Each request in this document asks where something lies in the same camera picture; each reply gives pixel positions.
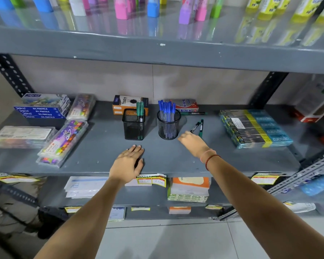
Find person's right hand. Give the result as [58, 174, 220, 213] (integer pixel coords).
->
[177, 131, 216, 159]

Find person's left hand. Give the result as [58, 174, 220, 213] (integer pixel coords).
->
[109, 145, 145, 184]

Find person's left forearm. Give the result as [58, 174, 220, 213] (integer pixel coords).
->
[35, 176, 137, 259]

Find person's right forearm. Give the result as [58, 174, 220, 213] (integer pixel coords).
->
[205, 154, 324, 259]

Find round black mesh pen holder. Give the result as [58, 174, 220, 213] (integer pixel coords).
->
[157, 110, 181, 140]

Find pink wrist band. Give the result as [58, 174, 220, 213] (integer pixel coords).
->
[200, 149, 217, 164]

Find red white pen box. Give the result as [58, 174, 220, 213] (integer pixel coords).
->
[165, 99, 199, 114]

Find bunch of blue pens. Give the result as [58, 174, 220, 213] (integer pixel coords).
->
[158, 100, 177, 139]

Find square black mesh pen holder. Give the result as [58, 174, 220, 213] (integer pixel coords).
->
[122, 108, 146, 141]

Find stack of orange notepads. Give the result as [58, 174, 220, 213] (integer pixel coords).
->
[167, 177, 212, 204]

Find white blue notebook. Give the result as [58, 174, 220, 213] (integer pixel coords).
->
[107, 207, 126, 222]

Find orange white notepad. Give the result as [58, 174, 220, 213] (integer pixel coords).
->
[168, 206, 192, 215]

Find pile of white envelopes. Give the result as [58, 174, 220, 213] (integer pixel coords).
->
[64, 176, 109, 199]

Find orange black cardboard box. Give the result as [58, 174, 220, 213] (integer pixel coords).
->
[112, 95, 149, 116]

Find stack of teal yellow packets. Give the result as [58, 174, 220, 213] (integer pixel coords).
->
[219, 109, 294, 149]

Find clear sketch pen pack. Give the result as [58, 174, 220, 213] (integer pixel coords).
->
[36, 148, 72, 169]
[66, 93, 96, 121]
[37, 120, 89, 160]

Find grey metal shelf rack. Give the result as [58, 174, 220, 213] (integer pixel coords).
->
[0, 0, 324, 224]

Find blue pastel box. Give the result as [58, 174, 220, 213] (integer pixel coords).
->
[13, 93, 70, 111]
[21, 108, 70, 117]
[24, 112, 69, 119]
[17, 105, 70, 114]

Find grey slotted metal rack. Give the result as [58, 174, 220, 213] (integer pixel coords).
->
[213, 146, 324, 221]

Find clear plastic crayon case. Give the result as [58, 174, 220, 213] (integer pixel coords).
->
[0, 126, 58, 149]

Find white red cardboard box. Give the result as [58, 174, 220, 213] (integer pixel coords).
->
[291, 75, 324, 123]

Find white plastic item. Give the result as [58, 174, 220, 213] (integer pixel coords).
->
[284, 202, 317, 214]

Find blue plastic packets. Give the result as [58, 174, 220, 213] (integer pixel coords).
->
[299, 175, 324, 197]

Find row of pastel coloured bottles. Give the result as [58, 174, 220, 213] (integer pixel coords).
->
[0, 0, 225, 25]

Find row of yellow bottles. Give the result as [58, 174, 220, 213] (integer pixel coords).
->
[245, 0, 324, 24]

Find red thread bracelet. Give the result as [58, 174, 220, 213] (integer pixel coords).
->
[205, 154, 221, 171]

